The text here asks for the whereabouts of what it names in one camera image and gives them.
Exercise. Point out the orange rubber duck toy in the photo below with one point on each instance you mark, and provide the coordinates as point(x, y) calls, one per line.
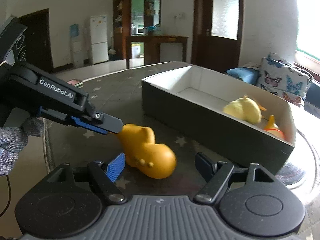
point(156, 161)

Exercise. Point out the water dispenser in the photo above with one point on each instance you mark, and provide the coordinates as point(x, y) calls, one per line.
point(76, 46)

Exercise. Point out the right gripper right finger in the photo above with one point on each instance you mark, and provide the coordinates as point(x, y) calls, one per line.
point(216, 176)

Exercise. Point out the wooden console table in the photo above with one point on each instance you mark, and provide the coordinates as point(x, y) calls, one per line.
point(152, 47)

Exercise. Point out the butterfly print cushion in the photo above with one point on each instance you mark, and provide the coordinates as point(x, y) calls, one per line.
point(279, 77)

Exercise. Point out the white refrigerator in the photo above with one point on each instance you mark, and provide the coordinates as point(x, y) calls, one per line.
point(98, 39)

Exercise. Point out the grey cardboard storage box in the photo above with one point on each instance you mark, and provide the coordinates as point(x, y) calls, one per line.
point(191, 99)

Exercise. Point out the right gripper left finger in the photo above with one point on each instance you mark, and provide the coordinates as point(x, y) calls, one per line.
point(102, 178)

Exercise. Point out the grey knitted gloved hand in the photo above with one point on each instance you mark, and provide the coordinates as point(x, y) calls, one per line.
point(14, 140)

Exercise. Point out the dark wooden door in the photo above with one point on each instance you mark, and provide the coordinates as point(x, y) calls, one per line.
point(217, 33)

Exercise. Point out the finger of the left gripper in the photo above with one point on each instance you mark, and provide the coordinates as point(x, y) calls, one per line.
point(100, 123)

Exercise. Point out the red white round toy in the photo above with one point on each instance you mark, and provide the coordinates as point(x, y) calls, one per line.
point(276, 132)

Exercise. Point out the wooden shelf cabinet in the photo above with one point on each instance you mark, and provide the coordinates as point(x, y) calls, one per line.
point(133, 17)

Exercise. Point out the window with green frame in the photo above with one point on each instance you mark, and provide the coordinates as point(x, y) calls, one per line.
point(307, 44)

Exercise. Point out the yellow plush chick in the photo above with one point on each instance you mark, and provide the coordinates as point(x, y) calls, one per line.
point(245, 109)

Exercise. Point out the blue sofa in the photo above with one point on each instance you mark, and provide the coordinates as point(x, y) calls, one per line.
point(250, 75)

